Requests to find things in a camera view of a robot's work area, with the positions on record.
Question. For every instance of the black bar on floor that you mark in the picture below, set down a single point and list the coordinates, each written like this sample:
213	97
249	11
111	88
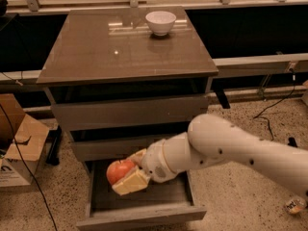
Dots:
292	142

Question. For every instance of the grey middle drawer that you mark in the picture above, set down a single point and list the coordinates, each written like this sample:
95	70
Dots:
113	149

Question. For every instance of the white bowl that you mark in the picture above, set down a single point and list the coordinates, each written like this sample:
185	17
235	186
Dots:
160	22

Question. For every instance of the brown cardboard box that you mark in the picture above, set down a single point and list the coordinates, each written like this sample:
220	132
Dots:
22	140

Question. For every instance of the grey open bottom drawer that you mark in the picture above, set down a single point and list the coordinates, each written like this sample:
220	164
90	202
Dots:
159	204

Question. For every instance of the red apple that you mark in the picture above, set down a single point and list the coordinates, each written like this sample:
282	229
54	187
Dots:
118	169

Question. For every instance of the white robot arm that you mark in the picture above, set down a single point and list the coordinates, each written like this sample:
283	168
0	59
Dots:
210	140

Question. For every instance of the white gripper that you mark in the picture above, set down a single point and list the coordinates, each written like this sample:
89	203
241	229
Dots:
154	162

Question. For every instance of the plastic bottle on floor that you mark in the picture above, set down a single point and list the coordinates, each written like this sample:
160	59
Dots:
295	205

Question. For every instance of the black stand foot left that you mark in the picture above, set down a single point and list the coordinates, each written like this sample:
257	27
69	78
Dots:
53	141

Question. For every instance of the grey drawer cabinet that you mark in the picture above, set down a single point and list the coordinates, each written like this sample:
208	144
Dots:
112	56

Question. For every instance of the grey top drawer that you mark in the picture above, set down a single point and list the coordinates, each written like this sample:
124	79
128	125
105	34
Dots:
98	115

